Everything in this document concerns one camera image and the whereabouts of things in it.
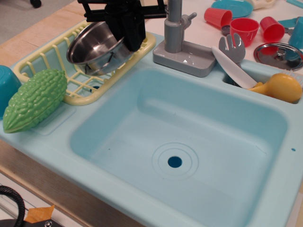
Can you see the light blue toy sink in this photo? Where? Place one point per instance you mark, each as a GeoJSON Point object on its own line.
{"type": "Point", "coordinates": [172, 150]}

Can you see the cream plastic toy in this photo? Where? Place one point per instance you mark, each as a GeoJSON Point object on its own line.
{"type": "Point", "coordinates": [259, 4]}

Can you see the black chair caster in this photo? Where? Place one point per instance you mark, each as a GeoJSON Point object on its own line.
{"type": "Point", "coordinates": [36, 3]}

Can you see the blue plastic utensil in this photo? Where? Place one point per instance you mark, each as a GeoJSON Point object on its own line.
{"type": "Point", "coordinates": [289, 23]}

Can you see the grey plastic fork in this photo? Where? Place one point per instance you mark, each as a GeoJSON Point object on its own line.
{"type": "Point", "coordinates": [233, 47]}

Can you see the blue plastic plate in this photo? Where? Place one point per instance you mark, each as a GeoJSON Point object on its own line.
{"type": "Point", "coordinates": [239, 8]}

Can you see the small grey cap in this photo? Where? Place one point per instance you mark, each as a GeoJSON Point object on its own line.
{"type": "Point", "coordinates": [225, 30]}

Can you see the red plastic cup upright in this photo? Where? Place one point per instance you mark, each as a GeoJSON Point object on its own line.
{"type": "Point", "coordinates": [246, 28]}

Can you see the pale yellow drying rack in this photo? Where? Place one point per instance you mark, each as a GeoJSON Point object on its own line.
{"type": "Point", "coordinates": [81, 88]}

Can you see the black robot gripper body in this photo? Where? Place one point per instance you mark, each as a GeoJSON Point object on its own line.
{"type": "Point", "coordinates": [104, 10]}

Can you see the green toy bitter melon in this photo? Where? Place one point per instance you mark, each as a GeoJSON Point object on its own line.
{"type": "Point", "coordinates": [35, 100]}

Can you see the stainless steel pot lid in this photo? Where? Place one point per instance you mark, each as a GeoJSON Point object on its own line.
{"type": "Point", "coordinates": [279, 55]}

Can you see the blue plastic bowl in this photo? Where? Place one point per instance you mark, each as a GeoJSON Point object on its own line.
{"type": "Point", "coordinates": [9, 85]}

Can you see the small stainless steel pot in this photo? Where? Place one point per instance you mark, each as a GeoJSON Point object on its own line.
{"type": "Point", "coordinates": [96, 51]}

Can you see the white plastic knife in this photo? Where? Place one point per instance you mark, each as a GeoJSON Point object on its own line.
{"type": "Point", "coordinates": [236, 73]}

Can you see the red plastic cup right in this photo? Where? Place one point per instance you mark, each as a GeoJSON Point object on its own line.
{"type": "Point", "coordinates": [272, 31]}

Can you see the yellow dish brush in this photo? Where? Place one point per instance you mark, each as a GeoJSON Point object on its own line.
{"type": "Point", "coordinates": [286, 86]}

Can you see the blue plastic cup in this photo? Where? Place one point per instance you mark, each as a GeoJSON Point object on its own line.
{"type": "Point", "coordinates": [296, 38]}

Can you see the orange tape piece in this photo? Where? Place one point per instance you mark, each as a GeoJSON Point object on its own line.
{"type": "Point", "coordinates": [35, 215]}

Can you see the grey toy faucet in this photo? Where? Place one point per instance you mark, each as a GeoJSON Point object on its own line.
{"type": "Point", "coordinates": [176, 53]}

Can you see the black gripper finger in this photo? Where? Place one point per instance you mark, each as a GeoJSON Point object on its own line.
{"type": "Point", "coordinates": [115, 19]}
{"type": "Point", "coordinates": [134, 27]}

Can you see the red plastic cup lying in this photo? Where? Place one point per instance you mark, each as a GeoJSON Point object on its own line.
{"type": "Point", "coordinates": [218, 17]}

